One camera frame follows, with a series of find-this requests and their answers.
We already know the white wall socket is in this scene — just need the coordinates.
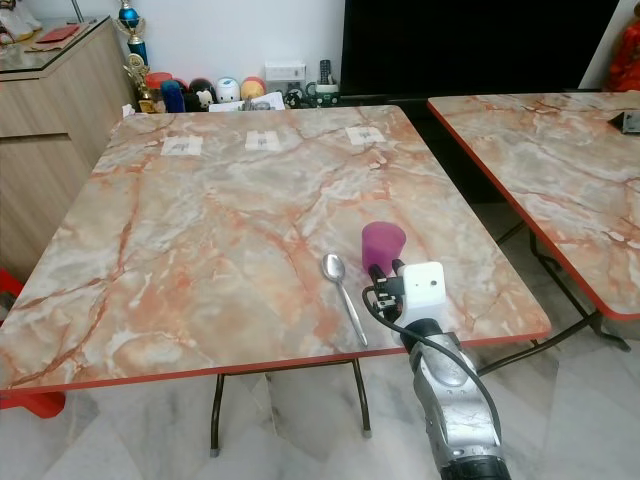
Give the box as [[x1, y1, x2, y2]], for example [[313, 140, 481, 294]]
[[264, 62, 308, 84]]

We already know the red hanging decoration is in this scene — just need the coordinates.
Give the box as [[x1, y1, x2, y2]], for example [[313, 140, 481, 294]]
[[604, 24, 640, 93]]

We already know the silver metal spoon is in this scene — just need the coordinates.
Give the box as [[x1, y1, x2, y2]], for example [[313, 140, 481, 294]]
[[321, 253, 370, 348]]

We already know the white paper sheet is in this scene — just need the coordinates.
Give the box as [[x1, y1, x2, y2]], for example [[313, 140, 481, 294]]
[[209, 94, 287, 113]]

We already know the red flat packet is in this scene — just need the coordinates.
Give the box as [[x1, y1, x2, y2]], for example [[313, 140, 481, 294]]
[[36, 24, 82, 44]]

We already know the purple plastic cup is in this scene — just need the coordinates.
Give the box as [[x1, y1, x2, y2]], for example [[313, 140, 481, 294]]
[[361, 221, 408, 277]]

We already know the light wooden cabinet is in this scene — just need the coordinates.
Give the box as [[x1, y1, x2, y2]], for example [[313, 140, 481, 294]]
[[0, 14, 138, 287]]

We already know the green white toy holder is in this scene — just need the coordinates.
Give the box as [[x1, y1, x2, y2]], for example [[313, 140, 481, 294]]
[[304, 81, 342, 108]]

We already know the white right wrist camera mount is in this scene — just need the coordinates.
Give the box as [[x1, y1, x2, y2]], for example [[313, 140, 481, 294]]
[[399, 261, 449, 328]]

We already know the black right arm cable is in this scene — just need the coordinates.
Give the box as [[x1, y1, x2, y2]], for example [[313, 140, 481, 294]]
[[363, 287, 503, 423]]

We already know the pale ornament figurine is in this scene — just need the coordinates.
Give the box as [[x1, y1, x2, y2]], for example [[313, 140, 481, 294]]
[[0, 0, 44, 44]]

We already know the blue toy figure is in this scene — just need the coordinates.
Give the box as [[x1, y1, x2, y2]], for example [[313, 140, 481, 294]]
[[159, 80, 188, 114]]

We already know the black toy figure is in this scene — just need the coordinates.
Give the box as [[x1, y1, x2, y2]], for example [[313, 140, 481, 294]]
[[187, 77, 217, 112]]

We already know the tall blue gold trophy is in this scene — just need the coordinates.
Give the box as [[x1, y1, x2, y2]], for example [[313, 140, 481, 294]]
[[116, 0, 151, 69]]

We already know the white paper tag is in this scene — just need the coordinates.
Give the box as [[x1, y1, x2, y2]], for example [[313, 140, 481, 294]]
[[244, 131, 283, 153], [161, 135, 204, 158], [344, 126, 386, 148]]

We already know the black television screen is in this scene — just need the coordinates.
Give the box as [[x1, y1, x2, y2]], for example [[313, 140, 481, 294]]
[[339, 0, 624, 100]]

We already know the small gold trophy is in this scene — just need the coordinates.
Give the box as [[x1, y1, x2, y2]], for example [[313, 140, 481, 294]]
[[124, 56, 158, 114]]

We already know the orange toy figure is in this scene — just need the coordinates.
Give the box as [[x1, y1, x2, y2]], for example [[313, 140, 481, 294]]
[[241, 76, 268, 102]]

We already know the marble pattern folding table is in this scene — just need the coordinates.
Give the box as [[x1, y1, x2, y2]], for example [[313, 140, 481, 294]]
[[0, 103, 553, 458], [427, 91, 640, 377]]

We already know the white toy figure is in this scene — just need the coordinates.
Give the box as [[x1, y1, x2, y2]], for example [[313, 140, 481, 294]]
[[215, 76, 242, 105]]

